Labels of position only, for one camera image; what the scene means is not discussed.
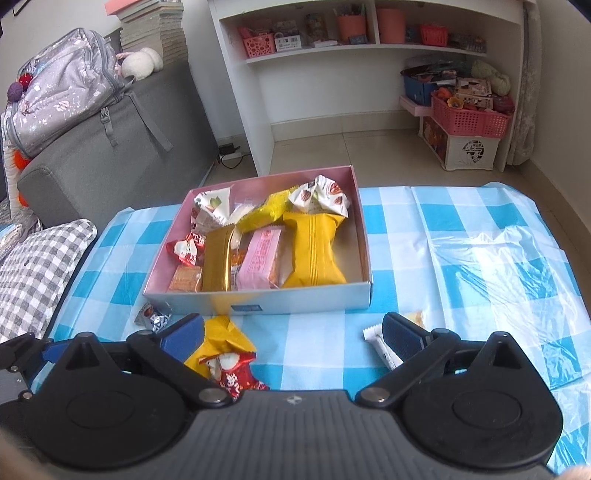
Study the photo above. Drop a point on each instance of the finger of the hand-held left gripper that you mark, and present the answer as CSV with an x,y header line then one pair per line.
x,y
27,350

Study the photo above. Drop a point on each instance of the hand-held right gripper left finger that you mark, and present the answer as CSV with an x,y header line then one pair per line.
x,y
182,337

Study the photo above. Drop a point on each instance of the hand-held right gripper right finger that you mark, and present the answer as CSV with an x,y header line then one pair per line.
x,y
401,337

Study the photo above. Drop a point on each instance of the white cracker packet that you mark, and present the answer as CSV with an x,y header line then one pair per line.
x,y
381,344

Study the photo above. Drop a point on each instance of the small silver candy wrapper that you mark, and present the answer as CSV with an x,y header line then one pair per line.
x,y
153,316

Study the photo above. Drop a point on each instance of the orange cracker packet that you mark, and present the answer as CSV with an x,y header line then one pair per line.
x,y
184,279

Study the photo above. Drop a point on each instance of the red white snack packet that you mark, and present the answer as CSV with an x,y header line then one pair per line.
x,y
187,247
231,374

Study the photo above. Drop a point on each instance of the gold snack packet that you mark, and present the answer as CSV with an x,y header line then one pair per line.
x,y
218,259

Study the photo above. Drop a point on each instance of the pink cardboard box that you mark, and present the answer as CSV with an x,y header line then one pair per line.
x,y
323,300

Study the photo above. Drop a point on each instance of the small orange snack packet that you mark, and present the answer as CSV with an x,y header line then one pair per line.
x,y
238,259

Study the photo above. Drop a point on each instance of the pink snack packet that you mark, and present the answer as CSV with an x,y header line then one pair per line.
x,y
261,259

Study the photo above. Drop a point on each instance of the large yellow snack packet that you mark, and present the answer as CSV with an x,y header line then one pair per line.
x,y
314,251

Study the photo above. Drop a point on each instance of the clear white snack packet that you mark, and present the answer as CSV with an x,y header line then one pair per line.
x,y
242,217

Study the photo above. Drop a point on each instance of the white green print snack packet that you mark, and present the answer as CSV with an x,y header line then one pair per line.
x,y
211,205

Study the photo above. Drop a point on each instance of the yellow green snack packet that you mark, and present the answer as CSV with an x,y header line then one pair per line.
x,y
268,210

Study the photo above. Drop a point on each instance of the white brown print snack packet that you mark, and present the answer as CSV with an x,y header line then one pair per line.
x,y
325,196

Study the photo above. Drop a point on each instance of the black white checkered cloth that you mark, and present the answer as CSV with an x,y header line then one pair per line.
x,y
41,272

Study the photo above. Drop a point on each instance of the clear plastic bag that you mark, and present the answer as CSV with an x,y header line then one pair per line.
x,y
503,295

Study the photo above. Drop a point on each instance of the blue checked tablecloth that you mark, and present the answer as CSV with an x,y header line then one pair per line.
x,y
406,221

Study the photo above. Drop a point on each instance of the grey sofa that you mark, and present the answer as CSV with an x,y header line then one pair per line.
x,y
138,152

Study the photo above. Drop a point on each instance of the power strip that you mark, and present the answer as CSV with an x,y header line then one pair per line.
x,y
230,151

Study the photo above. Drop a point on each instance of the white printed storage box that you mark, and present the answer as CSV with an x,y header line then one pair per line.
x,y
471,154

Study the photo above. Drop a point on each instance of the large pink basket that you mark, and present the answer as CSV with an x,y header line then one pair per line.
x,y
468,122

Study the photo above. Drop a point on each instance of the pink tray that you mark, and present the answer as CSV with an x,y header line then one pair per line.
x,y
413,107

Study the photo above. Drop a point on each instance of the blue storage box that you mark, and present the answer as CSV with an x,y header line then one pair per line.
x,y
422,90

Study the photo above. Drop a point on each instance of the printed snack carton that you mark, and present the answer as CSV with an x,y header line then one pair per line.
x,y
473,92

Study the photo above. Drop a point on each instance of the grey patterned backpack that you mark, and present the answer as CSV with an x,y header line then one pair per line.
x,y
64,92

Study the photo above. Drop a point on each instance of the white shelf desk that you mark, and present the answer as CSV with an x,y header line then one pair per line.
x,y
323,87

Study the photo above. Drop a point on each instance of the purple pompom toy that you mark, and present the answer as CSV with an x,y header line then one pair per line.
x,y
18,88

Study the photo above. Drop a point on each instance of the beige curtain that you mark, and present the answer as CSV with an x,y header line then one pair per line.
x,y
526,92

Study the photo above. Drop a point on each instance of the white plush toy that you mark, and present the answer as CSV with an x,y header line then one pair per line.
x,y
138,64

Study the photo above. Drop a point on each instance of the pale green plush toy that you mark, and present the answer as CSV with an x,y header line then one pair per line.
x,y
491,74

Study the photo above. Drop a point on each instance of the small pink perforated basket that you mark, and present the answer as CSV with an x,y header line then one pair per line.
x,y
258,46

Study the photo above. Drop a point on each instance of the small red basket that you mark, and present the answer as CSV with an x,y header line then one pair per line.
x,y
433,36

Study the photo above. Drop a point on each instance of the stack of books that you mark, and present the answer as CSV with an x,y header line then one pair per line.
x,y
154,27

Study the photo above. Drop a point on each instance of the white labelled box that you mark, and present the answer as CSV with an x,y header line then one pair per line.
x,y
288,43

